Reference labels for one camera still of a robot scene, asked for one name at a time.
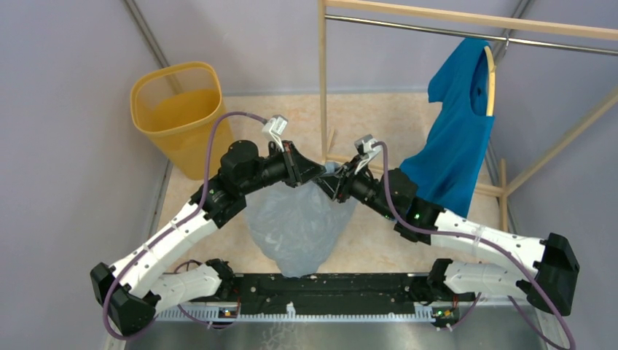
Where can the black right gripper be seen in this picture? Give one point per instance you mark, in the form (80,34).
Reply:
(343,178)

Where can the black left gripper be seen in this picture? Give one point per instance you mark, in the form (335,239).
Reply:
(299,169)

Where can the light blue plastic trash bag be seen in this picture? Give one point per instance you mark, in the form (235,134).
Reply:
(296,227)

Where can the yellow plastic trash bin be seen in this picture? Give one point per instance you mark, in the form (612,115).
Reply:
(176,108)

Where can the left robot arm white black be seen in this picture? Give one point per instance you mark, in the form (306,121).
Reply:
(134,290)

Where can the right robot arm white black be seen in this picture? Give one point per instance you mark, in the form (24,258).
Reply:
(543,271)

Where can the blue t-shirt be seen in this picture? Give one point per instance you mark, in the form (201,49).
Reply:
(447,167)

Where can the wooden clothes hanger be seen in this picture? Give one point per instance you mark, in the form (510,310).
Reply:
(491,81)

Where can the wooden clothes rack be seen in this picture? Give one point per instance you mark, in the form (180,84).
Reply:
(542,96)

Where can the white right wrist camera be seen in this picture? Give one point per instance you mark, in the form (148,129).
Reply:
(368,148)

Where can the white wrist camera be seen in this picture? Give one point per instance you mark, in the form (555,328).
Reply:
(273,130)
(368,148)

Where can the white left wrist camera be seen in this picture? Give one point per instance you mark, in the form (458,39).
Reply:
(273,130)

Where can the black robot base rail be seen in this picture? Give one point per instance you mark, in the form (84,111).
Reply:
(333,293)

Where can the white slotted cable duct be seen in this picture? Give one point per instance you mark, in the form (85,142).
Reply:
(219,316)

